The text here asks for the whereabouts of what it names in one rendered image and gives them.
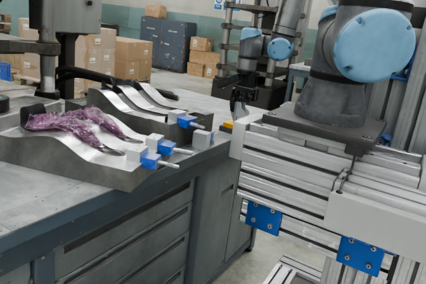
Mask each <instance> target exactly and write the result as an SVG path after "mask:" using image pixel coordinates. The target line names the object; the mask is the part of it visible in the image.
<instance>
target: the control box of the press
mask: <svg viewBox="0 0 426 284"><path fill-rule="evenodd" d="M101 6H102V0H56V20H55V37H56V39H57V41H58V42H59V43H60V44H61V54H60V55H58V66H62V65H71V66H75V42H76V40H77V38H78V36H79V35H81V36H84V37H85V36H88V34H100V33H101ZM29 28H30V29H35V30H38V34H39V39H40V9H39V0H29ZM74 80H75V79H70V80H67V81H65V82H64V83H62V84H60V85H59V86H58V87H57V89H56V90H59V91H60V98H61V99H63V100H69V99H74Z"/></svg>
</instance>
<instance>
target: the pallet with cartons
mask: <svg viewBox="0 0 426 284"><path fill-rule="evenodd" d="M152 47H153V42H151V41H142V40H138V39H130V38H126V37H118V36H116V47H115V75H114V77H117V78H120V79H124V80H126V79H132V80H134V81H136V82H142V83H147V84H149V85H150V77H151V71H152Z"/></svg>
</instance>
